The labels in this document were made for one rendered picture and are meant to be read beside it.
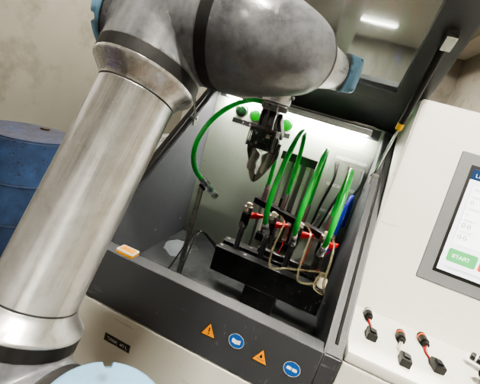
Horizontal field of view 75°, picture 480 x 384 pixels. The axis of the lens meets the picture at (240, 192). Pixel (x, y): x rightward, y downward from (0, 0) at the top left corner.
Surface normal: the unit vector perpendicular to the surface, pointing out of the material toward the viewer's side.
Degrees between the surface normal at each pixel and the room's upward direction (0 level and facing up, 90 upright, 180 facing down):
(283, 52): 98
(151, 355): 90
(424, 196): 76
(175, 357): 90
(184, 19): 92
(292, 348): 90
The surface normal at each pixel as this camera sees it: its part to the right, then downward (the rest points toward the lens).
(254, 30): 0.19, 0.29
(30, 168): 0.55, 0.37
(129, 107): 0.39, 0.04
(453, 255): -0.24, -0.07
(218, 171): -0.32, 0.15
